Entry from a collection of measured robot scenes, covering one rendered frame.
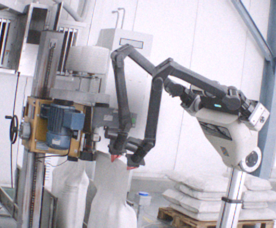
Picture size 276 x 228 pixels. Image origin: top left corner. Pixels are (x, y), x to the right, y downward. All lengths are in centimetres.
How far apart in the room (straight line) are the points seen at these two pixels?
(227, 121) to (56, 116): 94
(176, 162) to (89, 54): 544
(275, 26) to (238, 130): 647
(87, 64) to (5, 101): 295
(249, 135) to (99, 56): 95
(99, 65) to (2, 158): 313
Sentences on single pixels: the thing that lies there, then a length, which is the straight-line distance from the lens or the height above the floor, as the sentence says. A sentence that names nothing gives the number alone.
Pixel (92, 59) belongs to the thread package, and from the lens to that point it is 325.
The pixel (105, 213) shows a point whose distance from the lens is 326.
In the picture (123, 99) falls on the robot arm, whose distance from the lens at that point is 322.
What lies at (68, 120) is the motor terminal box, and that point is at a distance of 317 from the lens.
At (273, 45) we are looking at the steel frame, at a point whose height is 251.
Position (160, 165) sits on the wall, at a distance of 843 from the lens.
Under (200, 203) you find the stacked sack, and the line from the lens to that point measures 607.
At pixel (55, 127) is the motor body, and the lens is 323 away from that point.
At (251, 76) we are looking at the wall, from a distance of 918.
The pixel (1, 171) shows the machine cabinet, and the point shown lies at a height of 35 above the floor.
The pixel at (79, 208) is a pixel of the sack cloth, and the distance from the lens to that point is 387.
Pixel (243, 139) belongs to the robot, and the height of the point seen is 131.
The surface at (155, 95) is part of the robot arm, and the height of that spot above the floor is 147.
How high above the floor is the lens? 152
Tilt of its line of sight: 3 degrees down
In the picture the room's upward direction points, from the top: 9 degrees clockwise
